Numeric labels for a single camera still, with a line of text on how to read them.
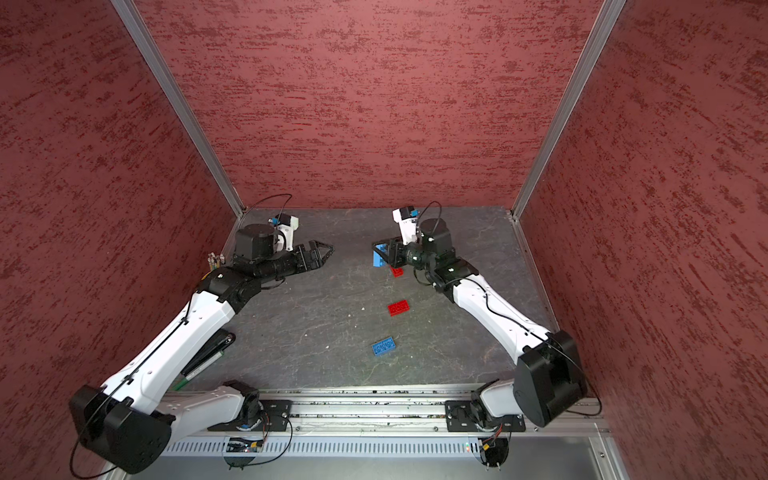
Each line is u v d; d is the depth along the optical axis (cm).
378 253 74
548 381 41
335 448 77
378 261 74
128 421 37
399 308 93
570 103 88
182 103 88
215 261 84
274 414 74
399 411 76
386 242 70
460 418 74
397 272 100
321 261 66
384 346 85
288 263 64
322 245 69
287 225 68
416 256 67
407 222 69
